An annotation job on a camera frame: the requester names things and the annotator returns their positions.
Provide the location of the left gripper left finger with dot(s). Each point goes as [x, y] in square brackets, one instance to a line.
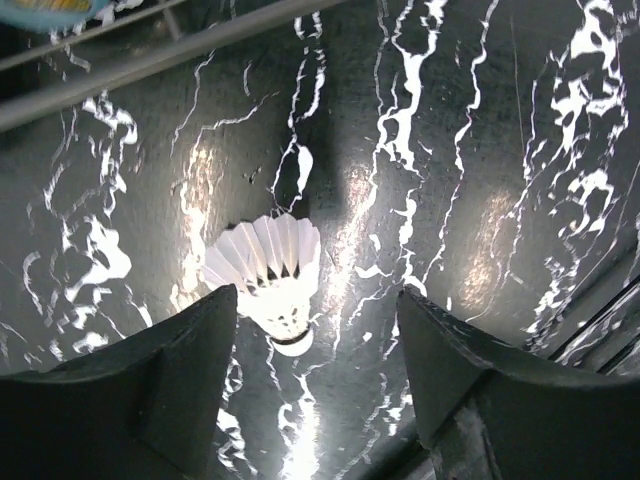
[145, 407]

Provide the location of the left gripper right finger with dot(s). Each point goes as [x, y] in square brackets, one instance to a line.
[487, 410]

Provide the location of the white shuttlecock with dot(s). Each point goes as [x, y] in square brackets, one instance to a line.
[274, 263]

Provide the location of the blue butterfly mug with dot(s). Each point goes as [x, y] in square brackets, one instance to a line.
[48, 14]

